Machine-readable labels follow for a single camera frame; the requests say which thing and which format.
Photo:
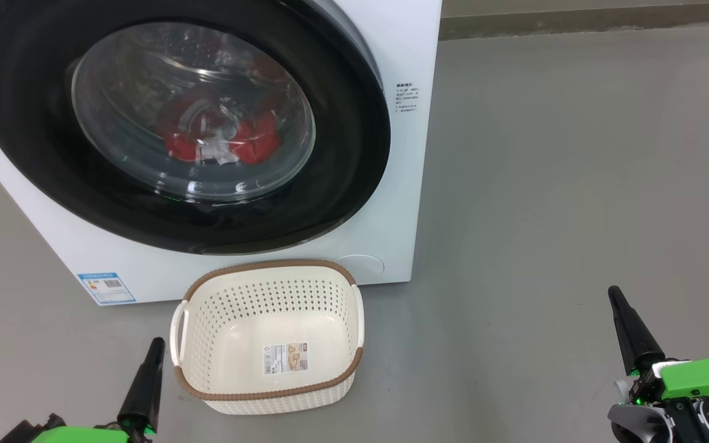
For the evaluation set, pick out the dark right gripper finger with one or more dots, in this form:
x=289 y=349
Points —
x=634 y=335

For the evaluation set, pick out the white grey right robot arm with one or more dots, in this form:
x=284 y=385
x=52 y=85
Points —
x=637 y=424

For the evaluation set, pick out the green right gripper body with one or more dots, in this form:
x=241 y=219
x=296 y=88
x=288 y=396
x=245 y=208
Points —
x=699 y=376

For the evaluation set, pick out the round washing machine door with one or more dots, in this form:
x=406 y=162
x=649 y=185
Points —
x=34 y=154

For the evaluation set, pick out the white front-load washing machine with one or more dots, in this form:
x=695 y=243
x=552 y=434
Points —
x=404 y=184

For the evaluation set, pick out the round white filter cover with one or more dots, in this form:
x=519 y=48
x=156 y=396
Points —
x=360 y=266

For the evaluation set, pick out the small printed text label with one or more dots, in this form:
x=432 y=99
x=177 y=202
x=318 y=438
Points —
x=407 y=97

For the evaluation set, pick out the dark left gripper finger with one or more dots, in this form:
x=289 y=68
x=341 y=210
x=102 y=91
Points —
x=144 y=387

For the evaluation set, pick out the cream perforated basket brown rim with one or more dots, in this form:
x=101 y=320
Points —
x=237 y=344

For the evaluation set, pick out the red and white jersey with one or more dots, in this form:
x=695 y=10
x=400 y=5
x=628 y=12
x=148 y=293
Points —
x=256 y=144

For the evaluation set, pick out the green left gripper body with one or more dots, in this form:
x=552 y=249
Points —
x=77 y=435

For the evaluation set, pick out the blue energy label sticker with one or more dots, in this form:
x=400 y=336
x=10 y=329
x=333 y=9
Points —
x=106 y=288

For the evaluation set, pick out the paper product label sticker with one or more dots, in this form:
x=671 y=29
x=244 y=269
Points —
x=285 y=359

